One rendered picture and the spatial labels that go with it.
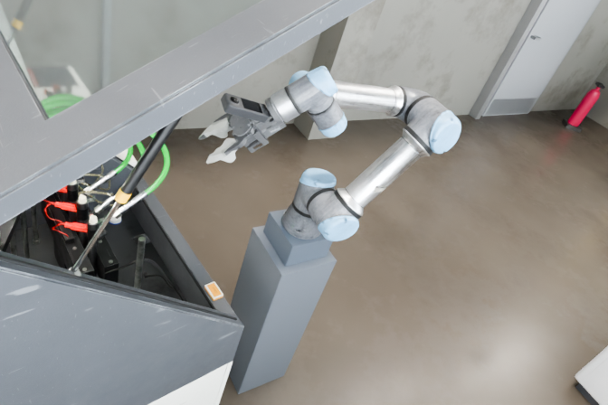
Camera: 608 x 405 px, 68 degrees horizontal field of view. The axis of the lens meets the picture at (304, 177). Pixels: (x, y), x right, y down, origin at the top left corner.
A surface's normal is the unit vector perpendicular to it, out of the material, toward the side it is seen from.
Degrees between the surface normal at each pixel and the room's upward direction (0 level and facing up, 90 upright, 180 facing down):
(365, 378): 0
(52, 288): 90
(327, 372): 0
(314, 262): 0
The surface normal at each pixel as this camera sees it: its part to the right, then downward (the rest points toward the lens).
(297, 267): 0.27, -0.78
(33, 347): 0.60, 0.60
